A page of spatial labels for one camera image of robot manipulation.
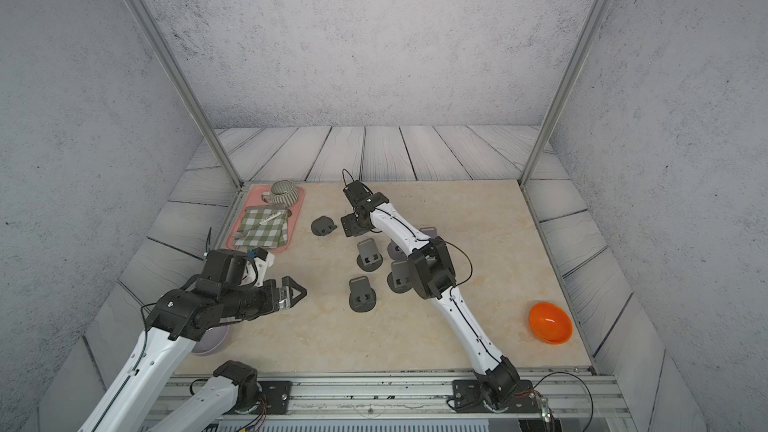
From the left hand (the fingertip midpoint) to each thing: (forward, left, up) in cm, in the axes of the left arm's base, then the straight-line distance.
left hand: (297, 297), depth 70 cm
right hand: (+33, -11, -15) cm, 38 cm away
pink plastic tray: (+49, +30, -17) cm, 60 cm away
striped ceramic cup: (+49, +18, -15) cm, 54 cm away
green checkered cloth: (+35, +23, -18) cm, 45 cm away
